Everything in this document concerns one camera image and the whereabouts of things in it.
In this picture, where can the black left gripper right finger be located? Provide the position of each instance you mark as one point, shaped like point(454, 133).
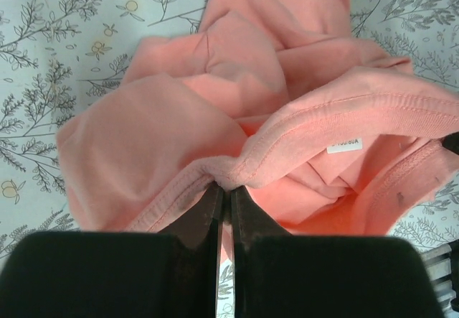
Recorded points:
point(278, 274)

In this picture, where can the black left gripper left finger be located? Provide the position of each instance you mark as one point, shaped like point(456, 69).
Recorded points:
point(171, 273)

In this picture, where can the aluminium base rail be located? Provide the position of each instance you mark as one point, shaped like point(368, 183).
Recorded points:
point(441, 264)

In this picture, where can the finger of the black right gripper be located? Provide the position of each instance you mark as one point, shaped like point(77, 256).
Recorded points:
point(451, 143)

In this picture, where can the salmon pink t shirt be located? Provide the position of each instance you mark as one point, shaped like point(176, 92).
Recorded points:
point(330, 134)

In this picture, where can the floral table cloth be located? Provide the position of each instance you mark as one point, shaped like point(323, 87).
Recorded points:
point(58, 57)

